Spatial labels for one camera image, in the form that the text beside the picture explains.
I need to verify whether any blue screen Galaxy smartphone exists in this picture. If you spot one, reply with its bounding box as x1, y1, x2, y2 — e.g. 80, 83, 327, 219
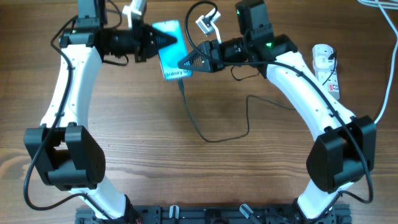
152, 20, 193, 81

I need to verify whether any black USB charging cable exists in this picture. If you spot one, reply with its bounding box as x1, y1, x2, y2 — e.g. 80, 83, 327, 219
177, 50, 338, 143

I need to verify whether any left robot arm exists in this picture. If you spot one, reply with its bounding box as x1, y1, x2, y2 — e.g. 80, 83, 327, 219
24, 1, 177, 223

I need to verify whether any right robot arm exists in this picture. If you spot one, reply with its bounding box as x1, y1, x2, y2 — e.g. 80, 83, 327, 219
178, 1, 376, 223

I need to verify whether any white USB plug adapter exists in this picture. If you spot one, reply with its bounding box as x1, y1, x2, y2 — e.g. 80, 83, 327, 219
312, 52, 336, 72

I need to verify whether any white power strip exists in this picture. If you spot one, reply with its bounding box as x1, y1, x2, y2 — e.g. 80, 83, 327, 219
312, 44, 340, 100

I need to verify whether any black right camera cable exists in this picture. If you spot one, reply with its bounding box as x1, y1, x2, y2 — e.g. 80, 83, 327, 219
184, 0, 374, 205

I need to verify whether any black camera cable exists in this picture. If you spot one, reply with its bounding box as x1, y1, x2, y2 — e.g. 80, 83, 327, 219
184, 0, 374, 205
24, 0, 130, 220

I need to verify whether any black left camera cable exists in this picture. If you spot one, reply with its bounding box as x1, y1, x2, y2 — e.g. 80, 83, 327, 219
24, 0, 130, 220

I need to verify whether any white power strip cord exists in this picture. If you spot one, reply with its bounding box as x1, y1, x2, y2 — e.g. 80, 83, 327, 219
357, 0, 398, 125

